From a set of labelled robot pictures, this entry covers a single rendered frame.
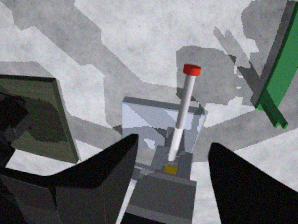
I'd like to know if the grey pin with dark red head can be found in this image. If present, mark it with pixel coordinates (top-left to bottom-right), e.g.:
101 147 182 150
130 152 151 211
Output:
168 64 201 167

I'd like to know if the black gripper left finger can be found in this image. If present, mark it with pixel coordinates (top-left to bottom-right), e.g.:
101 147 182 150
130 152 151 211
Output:
0 133 138 224

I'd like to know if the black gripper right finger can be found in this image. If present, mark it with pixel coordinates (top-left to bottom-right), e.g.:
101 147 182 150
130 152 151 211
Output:
208 143 298 224

